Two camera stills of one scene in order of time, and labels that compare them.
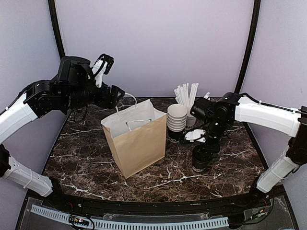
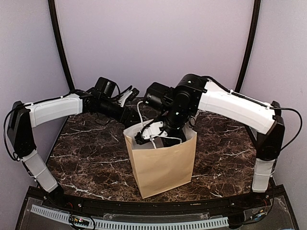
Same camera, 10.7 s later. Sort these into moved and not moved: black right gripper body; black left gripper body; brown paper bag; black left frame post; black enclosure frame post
Moved: brown paper bag; black left gripper body; black right gripper body
Not moved: black left frame post; black enclosure frame post
